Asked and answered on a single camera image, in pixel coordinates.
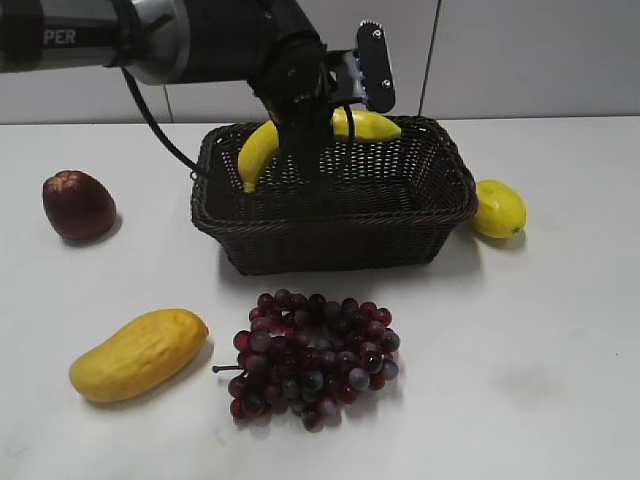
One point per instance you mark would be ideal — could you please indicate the yellow lemon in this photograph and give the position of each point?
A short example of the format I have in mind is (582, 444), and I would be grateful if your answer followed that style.
(501, 212)

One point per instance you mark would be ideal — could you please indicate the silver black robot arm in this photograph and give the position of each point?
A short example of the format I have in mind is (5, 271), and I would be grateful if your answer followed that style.
(270, 45)

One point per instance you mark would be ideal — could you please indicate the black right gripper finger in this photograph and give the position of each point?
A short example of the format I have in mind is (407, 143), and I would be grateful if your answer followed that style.
(304, 130)

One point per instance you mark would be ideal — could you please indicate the black wicker basket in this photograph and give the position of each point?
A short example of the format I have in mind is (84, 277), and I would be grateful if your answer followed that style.
(375, 206)

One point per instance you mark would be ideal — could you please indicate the dark red apple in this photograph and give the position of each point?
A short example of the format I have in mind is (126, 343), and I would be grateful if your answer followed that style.
(78, 206)

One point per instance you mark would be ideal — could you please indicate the dark red grape bunch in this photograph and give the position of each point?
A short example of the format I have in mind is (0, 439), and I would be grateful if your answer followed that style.
(313, 357)

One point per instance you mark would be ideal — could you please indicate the yellow mango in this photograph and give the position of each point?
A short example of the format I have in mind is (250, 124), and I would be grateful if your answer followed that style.
(140, 356)

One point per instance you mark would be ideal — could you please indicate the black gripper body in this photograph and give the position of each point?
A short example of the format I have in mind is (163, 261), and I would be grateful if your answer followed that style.
(302, 82)

